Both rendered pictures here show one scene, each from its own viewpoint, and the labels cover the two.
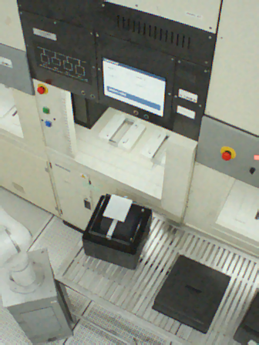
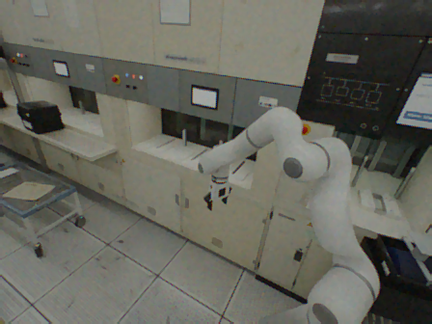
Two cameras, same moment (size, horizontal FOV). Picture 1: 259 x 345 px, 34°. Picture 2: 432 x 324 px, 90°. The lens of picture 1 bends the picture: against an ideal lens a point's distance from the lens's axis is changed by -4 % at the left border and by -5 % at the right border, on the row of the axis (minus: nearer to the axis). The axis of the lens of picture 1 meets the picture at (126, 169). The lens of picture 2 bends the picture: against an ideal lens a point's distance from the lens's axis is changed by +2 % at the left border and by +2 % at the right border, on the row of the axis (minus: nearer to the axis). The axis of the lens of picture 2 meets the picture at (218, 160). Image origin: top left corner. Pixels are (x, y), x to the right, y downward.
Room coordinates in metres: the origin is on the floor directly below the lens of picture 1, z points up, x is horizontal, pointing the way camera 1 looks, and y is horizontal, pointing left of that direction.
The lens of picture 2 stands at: (0.51, 0.94, 1.71)
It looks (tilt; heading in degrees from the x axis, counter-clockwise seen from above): 28 degrees down; 356
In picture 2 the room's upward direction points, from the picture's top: 5 degrees clockwise
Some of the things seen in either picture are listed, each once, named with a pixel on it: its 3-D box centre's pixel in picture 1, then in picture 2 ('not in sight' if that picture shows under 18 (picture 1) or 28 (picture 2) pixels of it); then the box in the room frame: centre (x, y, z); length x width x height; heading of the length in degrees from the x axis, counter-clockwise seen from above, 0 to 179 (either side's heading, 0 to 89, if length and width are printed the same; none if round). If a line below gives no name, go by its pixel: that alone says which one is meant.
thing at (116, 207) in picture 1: (117, 224); (407, 269); (1.08, 0.05, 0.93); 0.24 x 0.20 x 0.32; 160
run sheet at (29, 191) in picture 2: not in sight; (30, 190); (2.08, 2.46, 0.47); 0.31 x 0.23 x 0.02; 82
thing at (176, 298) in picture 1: (193, 291); not in sight; (0.76, -0.31, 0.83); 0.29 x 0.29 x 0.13; 61
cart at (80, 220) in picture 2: not in sight; (30, 202); (2.19, 2.60, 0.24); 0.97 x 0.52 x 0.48; 63
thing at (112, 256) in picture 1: (118, 232); (398, 281); (1.08, 0.05, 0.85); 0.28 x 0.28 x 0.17; 70
